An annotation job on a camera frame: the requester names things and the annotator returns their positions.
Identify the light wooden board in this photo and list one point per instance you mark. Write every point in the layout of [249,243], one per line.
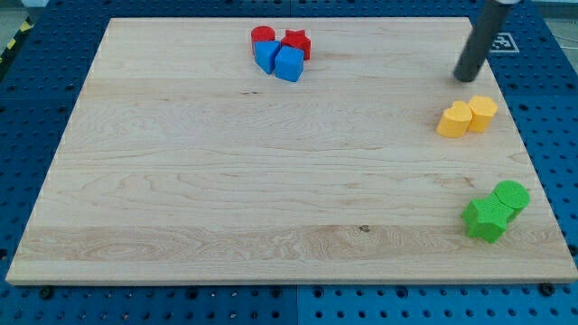
[184,163]

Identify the blue cube block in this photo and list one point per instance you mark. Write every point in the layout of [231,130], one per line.
[289,63]

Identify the blue pentagon-shaped block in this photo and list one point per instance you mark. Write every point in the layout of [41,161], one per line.
[265,53]

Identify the red star block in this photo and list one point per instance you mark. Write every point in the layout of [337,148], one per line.
[299,40]

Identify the red cylinder block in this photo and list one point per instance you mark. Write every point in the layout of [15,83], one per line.
[261,33]

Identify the yellow heart block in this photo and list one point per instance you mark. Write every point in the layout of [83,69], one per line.
[455,120]

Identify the yellow hexagon block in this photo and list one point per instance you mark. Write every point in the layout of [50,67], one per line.
[483,110]

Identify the green star block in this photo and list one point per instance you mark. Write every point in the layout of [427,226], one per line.
[486,218]

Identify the green cylinder block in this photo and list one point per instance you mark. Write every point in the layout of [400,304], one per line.
[513,195]

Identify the black and white fiducial tag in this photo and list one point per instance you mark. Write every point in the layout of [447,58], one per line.
[504,43]

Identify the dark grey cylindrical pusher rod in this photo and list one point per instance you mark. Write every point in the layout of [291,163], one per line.
[492,16]

